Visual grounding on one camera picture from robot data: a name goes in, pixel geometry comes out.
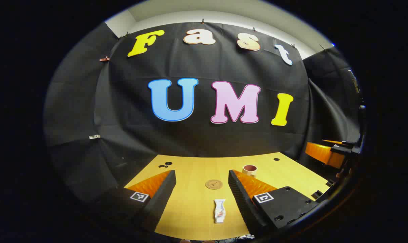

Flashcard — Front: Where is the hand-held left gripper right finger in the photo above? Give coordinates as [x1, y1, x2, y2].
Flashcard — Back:
[228, 169, 321, 237]

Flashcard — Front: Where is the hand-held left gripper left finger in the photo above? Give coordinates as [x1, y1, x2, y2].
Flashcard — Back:
[99, 170, 176, 233]

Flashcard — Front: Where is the white toothpaste tube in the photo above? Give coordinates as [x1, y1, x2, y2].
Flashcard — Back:
[214, 199, 226, 224]

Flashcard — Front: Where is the beige cup with handle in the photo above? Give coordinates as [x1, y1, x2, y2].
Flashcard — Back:
[242, 164, 258, 177]

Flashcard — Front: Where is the wooden desktop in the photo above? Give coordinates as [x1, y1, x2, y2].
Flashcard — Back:
[124, 153, 331, 241]

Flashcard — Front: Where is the black desk clamp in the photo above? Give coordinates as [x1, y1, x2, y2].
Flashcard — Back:
[311, 181, 336, 200]

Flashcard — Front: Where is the black backdrop cloth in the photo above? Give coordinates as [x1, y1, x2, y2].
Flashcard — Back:
[44, 22, 368, 210]

